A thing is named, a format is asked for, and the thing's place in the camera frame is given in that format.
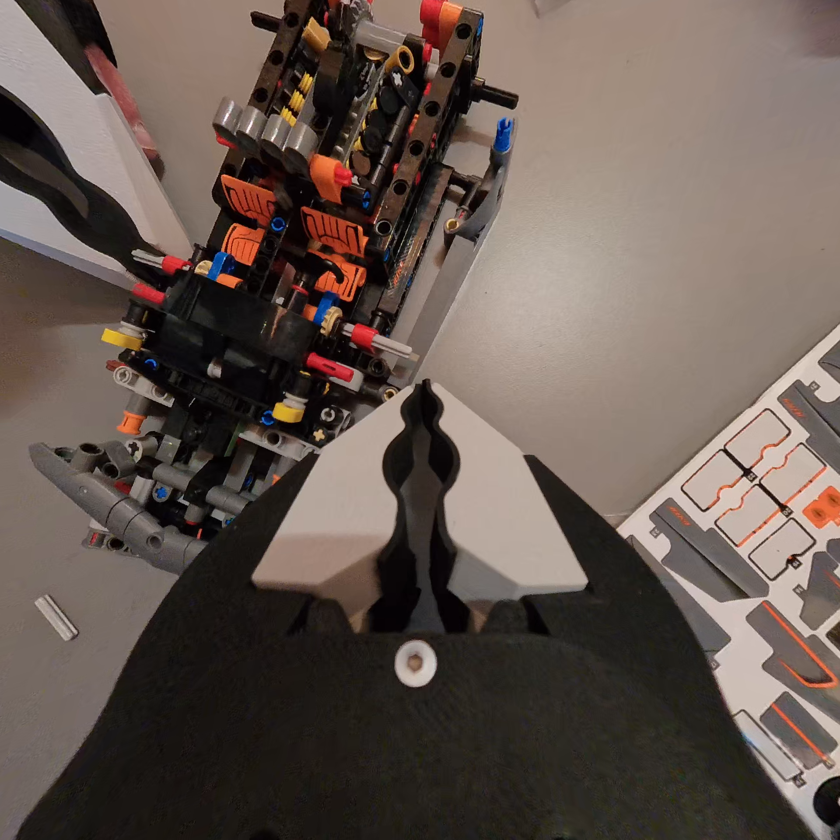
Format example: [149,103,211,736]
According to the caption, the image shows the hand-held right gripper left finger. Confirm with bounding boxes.
[251,379,434,632]

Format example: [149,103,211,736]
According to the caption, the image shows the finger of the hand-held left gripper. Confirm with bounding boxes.
[0,0,193,261]
[0,141,160,278]

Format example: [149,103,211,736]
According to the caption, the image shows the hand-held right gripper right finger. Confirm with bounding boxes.
[425,379,589,632]

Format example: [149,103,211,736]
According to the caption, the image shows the lego car chassis model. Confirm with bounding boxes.
[28,0,521,577]

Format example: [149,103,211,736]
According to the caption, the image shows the light grey lego axle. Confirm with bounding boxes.
[34,594,80,641]

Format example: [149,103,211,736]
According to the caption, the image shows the person's left hand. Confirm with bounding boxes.
[84,45,166,179]

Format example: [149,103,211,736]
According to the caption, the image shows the sticker sheet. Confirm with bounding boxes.
[617,335,840,840]

